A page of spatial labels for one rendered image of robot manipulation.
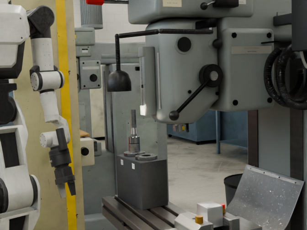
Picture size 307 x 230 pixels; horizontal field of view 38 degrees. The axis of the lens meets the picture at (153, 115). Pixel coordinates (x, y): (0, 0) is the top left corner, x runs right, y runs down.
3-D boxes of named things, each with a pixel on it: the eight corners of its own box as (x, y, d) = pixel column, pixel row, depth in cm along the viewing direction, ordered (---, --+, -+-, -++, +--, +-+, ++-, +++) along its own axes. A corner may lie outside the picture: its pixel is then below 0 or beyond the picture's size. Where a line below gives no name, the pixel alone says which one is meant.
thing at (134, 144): (142, 151, 186) (141, 138, 186) (134, 153, 183) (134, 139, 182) (134, 150, 189) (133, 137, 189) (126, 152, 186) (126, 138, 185)
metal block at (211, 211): (207, 229, 125) (207, 208, 125) (197, 222, 131) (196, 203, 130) (223, 226, 127) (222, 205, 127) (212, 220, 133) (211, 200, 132)
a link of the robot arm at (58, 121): (47, 147, 195) (41, 117, 196) (65, 144, 201) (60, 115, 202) (53, 145, 190) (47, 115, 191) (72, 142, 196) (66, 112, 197)
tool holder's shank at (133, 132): (139, 135, 185) (138, 109, 184) (134, 136, 183) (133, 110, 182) (133, 135, 187) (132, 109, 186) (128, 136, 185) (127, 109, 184)
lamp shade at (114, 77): (102, 91, 130) (101, 70, 130) (119, 90, 135) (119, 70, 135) (119, 91, 125) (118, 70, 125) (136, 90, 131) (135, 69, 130)
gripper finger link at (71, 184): (69, 196, 187) (66, 181, 187) (76, 194, 189) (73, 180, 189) (71, 196, 185) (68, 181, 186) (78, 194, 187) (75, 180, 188)
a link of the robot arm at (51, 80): (36, 118, 195) (28, 76, 197) (57, 116, 201) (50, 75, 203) (46, 113, 187) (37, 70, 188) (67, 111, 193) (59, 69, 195)
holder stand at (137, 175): (142, 210, 171) (140, 159, 169) (117, 197, 190) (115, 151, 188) (168, 205, 177) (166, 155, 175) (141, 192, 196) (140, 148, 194)
